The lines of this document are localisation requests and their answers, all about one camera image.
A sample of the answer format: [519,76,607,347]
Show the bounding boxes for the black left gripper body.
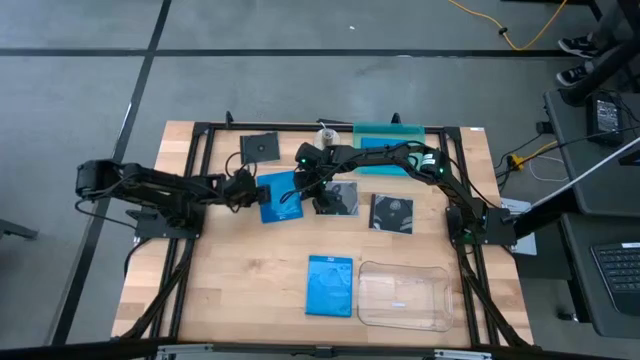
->
[219,168,260,214]

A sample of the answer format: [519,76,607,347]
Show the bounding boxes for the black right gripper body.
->
[294,169,337,201]

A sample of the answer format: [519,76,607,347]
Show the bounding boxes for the black jewel case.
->
[314,180,360,217]
[239,131,282,166]

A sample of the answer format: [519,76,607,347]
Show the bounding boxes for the jewel case with grey print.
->
[368,193,415,236]

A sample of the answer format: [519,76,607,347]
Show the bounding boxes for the metal disc spindle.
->
[313,127,342,150]

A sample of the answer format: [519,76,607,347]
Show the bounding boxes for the teal plastic bin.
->
[352,123,427,177]

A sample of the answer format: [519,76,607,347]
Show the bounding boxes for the clear plastic bin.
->
[356,259,455,333]

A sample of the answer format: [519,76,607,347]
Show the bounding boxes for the white paper sheet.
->
[499,197,539,257]

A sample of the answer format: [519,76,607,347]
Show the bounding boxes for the dark grey furniture foot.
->
[0,218,40,242]

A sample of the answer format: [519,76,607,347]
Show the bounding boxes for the black rig beam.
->
[0,335,640,360]

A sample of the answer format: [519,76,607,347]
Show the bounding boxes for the grey metal rod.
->
[529,135,640,210]

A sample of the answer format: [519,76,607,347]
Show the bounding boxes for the grey desk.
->
[559,212,640,341]
[543,87,640,217]

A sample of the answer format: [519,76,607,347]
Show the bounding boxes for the person's shoe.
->
[557,33,601,59]
[555,62,594,89]

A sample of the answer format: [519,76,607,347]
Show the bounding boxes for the black power adapter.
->
[585,92,625,147]

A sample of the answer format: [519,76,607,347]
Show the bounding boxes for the black keyboard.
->
[590,241,640,317]

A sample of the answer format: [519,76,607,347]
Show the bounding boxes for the yellow plug cable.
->
[507,140,559,170]

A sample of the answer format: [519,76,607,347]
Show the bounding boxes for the yellow floor cable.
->
[447,0,570,52]

